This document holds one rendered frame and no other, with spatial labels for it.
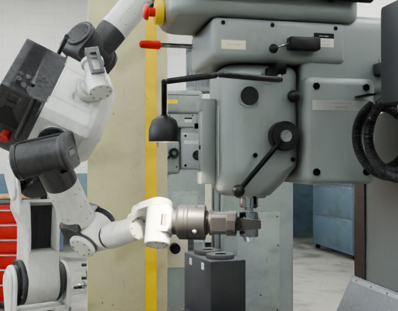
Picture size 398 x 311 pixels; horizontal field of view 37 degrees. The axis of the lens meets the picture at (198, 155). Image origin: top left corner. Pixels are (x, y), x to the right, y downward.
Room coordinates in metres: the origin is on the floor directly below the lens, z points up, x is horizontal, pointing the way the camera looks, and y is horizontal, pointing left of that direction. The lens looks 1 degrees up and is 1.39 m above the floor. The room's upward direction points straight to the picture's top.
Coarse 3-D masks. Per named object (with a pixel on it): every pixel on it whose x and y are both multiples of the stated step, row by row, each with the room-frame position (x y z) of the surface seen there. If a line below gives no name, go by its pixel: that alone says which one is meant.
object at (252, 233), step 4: (240, 216) 1.51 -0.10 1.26; (244, 216) 1.50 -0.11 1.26; (248, 216) 1.50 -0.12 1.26; (252, 216) 1.50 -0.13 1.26; (256, 216) 1.51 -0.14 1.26; (240, 232) 1.51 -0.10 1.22; (244, 232) 1.50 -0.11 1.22; (248, 232) 1.50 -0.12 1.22; (252, 232) 1.50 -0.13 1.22; (256, 232) 1.51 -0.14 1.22; (244, 236) 1.50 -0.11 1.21; (248, 236) 1.50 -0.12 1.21; (252, 236) 1.50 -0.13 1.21; (256, 236) 1.51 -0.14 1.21
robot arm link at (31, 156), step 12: (24, 144) 1.53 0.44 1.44; (36, 144) 1.52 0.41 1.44; (48, 144) 1.51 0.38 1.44; (24, 156) 1.51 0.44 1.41; (36, 156) 1.51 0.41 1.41; (48, 156) 1.50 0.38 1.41; (24, 168) 1.52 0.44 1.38; (36, 168) 1.52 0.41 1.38; (48, 168) 1.52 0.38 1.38; (60, 168) 1.53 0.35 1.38; (48, 180) 1.54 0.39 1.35; (60, 180) 1.55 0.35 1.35; (72, 180) 1.58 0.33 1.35; (48, 192) 1.58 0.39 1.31; (60, 192) 1.57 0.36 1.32
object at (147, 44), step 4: (140, 44) 1.56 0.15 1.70; (144, 44) 1.55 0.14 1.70; (148, 44) 1.56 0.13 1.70; (152, 44) 1.56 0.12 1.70; (156, 44) 1.56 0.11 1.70; (160, 44) 1.56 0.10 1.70; (164, 44) 1.57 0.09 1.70; (168, 44) 1.57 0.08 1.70; (172, 44) 1.57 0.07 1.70; (176, 44) 1.58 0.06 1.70; (180, 44) 1.58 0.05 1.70; (184, 44) 1.58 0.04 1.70; (188, 44) 1.58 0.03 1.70; (192, 44) 1.59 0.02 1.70; (148, 48) 1.56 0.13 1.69; (152, 48) 1.57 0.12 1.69; (156, 48) 1.57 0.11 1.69; (188, 48) 1.59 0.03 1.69; (192, 48) 1.59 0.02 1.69
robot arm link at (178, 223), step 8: (152, 208) 1.53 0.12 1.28; (160, 208) 1.53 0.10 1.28; (168, 208) 1.52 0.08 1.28; (184, 208) 1.52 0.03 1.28; (152, 216) 1.52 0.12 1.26; (160, 216) 1.52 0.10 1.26; (168, 216) 1.51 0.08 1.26; (176, 216) 1.50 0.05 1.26; (184, 216) 1.50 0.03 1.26; (152, 224) 1.51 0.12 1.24; (160, 224) 1.51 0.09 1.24; (168, 224) 1.51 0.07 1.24; (176, 224) 1.50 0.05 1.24; (184, 224) 1.49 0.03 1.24; (152, 232) 1.50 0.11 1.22; (160, 232) 1.50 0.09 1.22; (168, 232) 1.51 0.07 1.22; (176, 232) 1.51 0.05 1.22; (184, 232) 1.50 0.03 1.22; (144, 240) 1.51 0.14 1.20; (152, 240) 1.49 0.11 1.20; (160, 240) 1.49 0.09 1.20; (168, 240) 1.51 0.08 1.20; (160, 248) 1.54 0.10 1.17
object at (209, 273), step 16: (192, 256) 1.96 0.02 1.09; (208, 256) 1.88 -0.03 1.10; (224, 256) 1.86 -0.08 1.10; (192, 272) 1.96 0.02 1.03; (208, 272) 1.84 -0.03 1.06; (224, 272) 1.84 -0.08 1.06; (240, 272) 1.86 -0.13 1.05; (192, 288) 1.96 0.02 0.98; (208, 288) 1.84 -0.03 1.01; (224, 288) 1.84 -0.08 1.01; (240, 288) 1.86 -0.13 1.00; (192, 304) 1.96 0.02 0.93; (208, 304) 1.84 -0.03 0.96; (224, 304) 1.84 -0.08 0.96; (240, 304) 1.86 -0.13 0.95
